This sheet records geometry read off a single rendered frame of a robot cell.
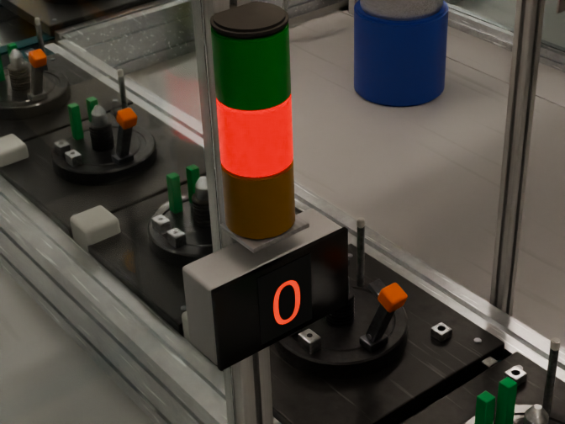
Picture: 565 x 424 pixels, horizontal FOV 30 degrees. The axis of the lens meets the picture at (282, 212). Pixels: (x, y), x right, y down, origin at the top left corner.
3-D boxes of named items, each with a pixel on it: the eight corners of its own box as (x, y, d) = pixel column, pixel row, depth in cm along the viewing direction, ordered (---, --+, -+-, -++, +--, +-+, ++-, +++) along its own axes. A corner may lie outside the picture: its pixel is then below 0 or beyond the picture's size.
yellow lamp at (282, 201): (309, 222, 75) (308, 162, 72) (253, 248, 72) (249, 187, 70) (266, 193, 78) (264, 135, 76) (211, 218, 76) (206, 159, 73)
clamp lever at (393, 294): (388, 339, 105) (409, 295, 99) (372, 347, 104) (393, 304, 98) (365, 312, 106) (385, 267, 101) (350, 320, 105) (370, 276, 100)
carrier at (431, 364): (504, 357, 109) (514, 257, 102) (325, 469, 97) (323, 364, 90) (350, 256, 125) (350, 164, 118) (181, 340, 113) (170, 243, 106)
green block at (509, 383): (513, 424, 95) (518, 382, 92) (504, 430, 94) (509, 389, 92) (503, 417, 96) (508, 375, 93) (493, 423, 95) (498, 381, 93)
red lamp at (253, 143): (308, 161, 72) (306, 96, 70) (249, 186, 70) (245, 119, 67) (264, 135, 76) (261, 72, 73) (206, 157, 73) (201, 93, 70)
